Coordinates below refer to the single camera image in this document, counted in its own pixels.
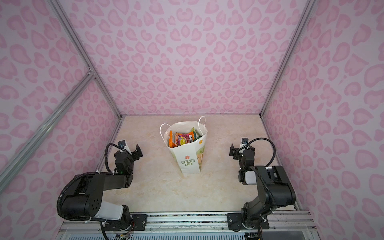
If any aluminium diagonal frame bar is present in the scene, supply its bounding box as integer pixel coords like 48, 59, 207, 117
1, 71, 94, 193

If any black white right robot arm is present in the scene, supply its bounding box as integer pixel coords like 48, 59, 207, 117
227, 145, 296, 232

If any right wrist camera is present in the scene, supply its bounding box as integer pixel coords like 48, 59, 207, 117
240, 138, 249, 150

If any orange snack packet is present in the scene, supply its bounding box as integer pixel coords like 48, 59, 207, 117
169, 131, 175, 148

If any aluminium frame post right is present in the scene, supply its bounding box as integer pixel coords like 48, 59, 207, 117
260, 0, 319, 119

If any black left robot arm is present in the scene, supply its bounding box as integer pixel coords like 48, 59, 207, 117
57, 141, 143, 229

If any white paper bag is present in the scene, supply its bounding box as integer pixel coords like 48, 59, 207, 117
160, 116, 208, 174

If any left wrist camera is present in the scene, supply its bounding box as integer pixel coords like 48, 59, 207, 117
118, 140, 132, 154

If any aluminium frame post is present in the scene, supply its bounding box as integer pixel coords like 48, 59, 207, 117
260, 0, 319, 119
47, 0, 123, 120

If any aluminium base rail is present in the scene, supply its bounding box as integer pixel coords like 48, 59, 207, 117
56, 211, 320, 240

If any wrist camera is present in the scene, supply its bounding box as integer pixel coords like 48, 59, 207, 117
240, 138, 249, 150
118, 140, 132, 154

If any aluminium frame post left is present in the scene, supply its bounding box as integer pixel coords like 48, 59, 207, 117
47, 0, 123, 120

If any green candy packet bottom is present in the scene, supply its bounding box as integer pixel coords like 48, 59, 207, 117
190, 128, 202, 142

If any red yellow candy packet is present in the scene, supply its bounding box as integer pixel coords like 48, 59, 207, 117
175, 132, 196, 147

